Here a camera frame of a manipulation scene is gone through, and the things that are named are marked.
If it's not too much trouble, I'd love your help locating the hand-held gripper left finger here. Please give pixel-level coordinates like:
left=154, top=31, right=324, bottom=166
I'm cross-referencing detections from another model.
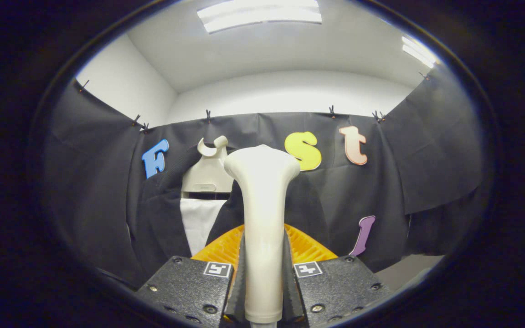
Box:
left=134, top=224, right=247, bottom=328

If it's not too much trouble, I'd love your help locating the row of black cloth clips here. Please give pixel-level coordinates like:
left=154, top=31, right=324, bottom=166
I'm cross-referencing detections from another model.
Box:
left=78, top=71, right=432, bottom=135

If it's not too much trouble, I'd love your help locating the black suit jacket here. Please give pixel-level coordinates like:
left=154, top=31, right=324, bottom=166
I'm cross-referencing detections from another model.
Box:
left=127, top=145, right=362, bottom=285

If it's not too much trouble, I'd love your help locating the black backdrop cloth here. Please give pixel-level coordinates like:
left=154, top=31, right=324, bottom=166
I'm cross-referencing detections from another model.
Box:
left=44, top=64, right=486, bottom=292

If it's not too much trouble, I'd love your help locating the small ceiling light panel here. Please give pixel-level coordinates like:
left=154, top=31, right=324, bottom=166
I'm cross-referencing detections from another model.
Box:
left=401, top=36, right=438, bottom=69

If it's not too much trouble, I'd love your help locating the white shirt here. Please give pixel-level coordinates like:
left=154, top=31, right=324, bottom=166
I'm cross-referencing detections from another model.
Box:
left=180, top=198, right=227, bottom=256

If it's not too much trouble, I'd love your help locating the white garment steamer head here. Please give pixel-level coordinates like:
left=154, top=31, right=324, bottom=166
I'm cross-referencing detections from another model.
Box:
left=223, top=144, right=301, bottom=325

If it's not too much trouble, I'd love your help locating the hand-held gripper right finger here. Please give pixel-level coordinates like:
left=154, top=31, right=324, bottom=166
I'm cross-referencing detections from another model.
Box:
left=283, top=223, right=393, bottom=328

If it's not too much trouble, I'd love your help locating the white plastic clothes hanger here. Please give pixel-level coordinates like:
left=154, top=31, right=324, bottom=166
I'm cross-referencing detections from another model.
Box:
left=181, top=135, right=235, bottom=200

